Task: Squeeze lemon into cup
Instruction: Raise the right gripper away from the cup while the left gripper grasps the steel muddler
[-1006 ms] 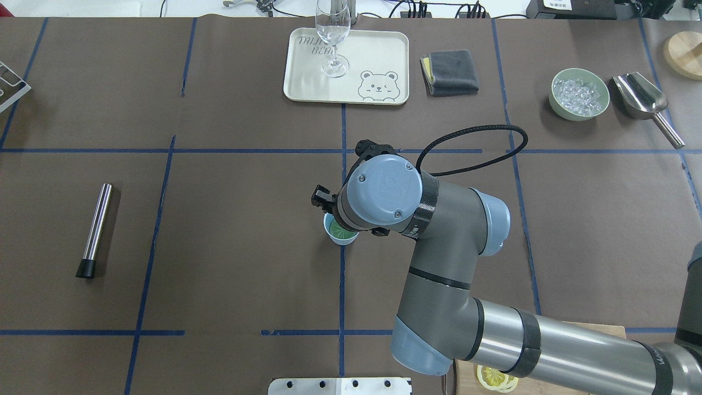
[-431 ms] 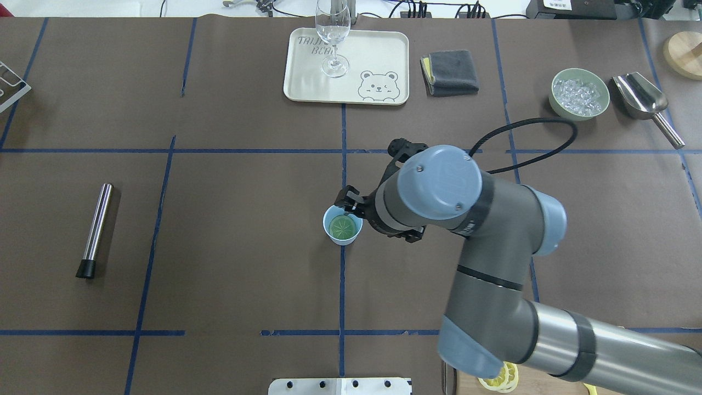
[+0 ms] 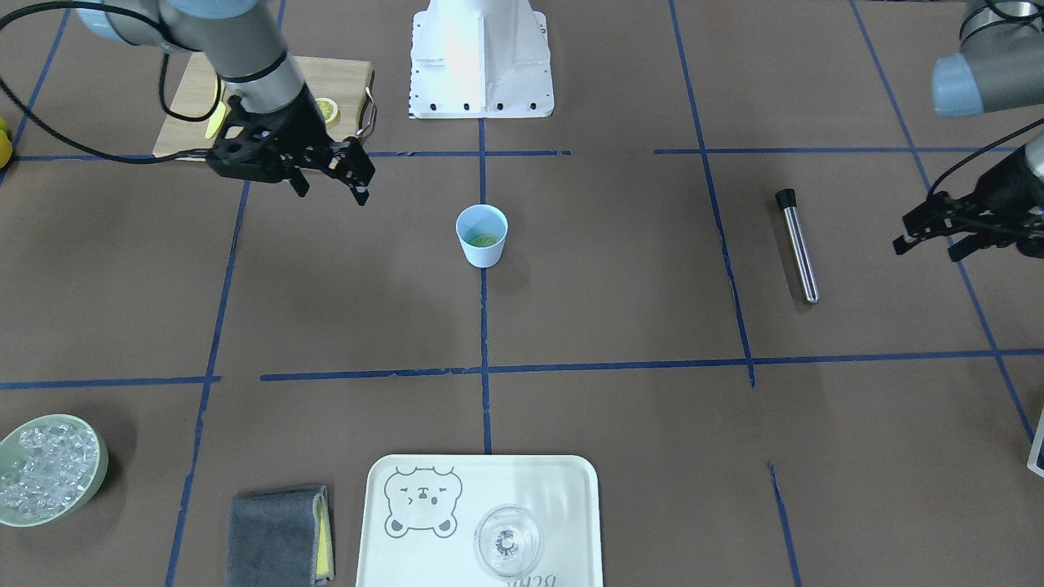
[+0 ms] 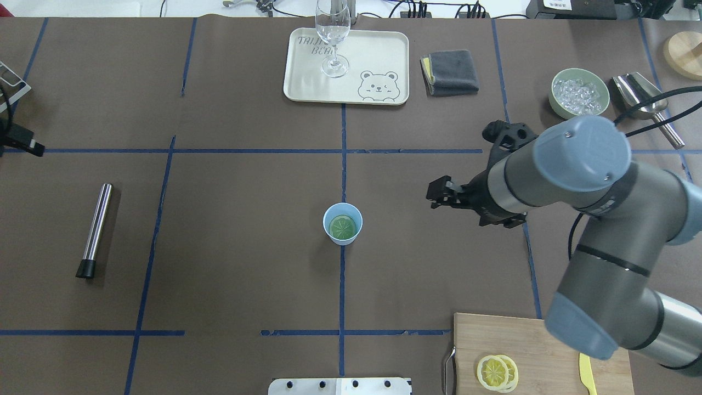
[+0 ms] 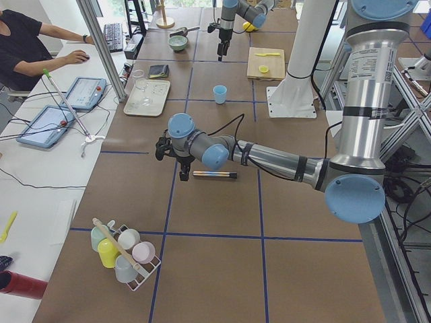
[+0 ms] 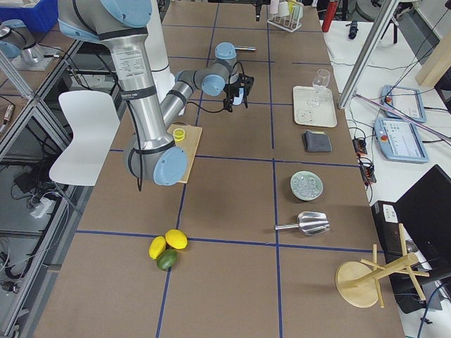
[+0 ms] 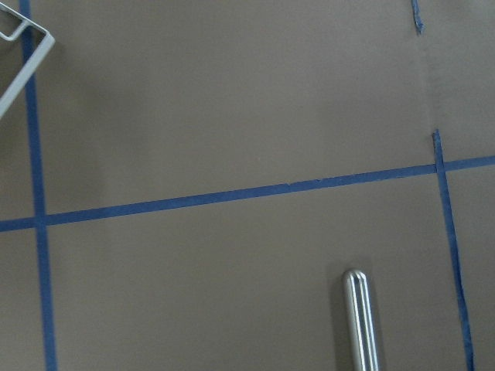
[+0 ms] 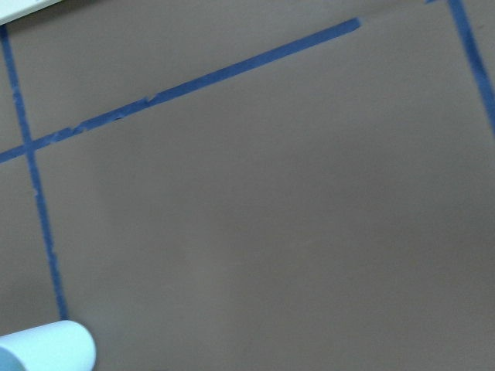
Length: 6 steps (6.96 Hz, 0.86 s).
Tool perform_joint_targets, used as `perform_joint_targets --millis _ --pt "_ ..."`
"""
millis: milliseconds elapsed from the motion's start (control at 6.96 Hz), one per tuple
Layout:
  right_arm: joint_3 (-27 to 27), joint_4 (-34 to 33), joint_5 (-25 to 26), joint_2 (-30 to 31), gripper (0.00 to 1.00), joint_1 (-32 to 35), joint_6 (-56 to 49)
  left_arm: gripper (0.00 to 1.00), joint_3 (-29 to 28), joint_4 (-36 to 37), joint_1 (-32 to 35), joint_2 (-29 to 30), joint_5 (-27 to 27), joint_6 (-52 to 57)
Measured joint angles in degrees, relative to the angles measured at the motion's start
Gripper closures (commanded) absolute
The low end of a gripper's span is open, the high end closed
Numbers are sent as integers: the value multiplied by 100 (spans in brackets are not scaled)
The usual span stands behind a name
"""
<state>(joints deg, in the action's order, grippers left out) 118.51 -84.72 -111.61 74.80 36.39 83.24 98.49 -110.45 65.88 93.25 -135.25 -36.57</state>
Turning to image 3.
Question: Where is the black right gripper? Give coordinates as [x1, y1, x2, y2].
[206, 86, 376, 205]

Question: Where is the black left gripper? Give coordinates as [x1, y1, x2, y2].
[891, 135, 1043, 263]

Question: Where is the steel muddler with black cap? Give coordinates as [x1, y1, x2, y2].
[775, 188, 821, 305]

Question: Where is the light blue cup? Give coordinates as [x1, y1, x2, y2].
[455, 204, 511, 271]

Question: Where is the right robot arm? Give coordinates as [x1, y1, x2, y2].
[2, 1, 375, 205]

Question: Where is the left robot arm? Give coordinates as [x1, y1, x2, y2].
[892, 1, 1043, 263]

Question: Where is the yellow lemon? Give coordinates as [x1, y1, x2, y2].
[0, 117, 14, 170]

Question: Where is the wooden cutting board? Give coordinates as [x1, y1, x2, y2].
[153, 53, 374, 157]

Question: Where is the yellow plastic knife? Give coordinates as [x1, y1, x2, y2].
[204, 78, 228, 139]

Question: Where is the grey folded cloth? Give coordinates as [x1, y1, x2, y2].
[226, 484, 335, 586]

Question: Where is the cream bear tray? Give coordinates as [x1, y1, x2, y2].
[356, 454, 604, 586]

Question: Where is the green bowl with ice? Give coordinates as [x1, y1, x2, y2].
[1, 413, 109, 529]

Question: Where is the wine glass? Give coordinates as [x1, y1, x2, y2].
[473, 504, 544, 580]

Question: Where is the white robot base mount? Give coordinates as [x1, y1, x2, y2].
[408, 1, 555, 120]

